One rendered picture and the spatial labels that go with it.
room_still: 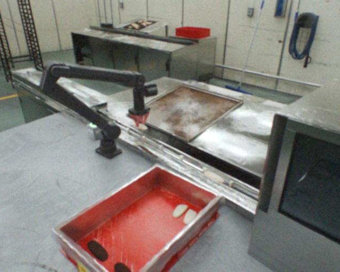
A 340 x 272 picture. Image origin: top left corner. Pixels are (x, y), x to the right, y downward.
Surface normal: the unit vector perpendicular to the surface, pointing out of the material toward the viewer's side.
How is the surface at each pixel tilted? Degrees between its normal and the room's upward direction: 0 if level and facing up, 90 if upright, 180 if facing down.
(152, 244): 0
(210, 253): 0
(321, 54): 90
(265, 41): 90
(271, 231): 90
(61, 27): 90
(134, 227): 0
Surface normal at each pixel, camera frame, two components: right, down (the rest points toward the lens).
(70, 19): 0.70, 0.33
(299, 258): -0.71, 0.32
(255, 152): -0.12, -0.82
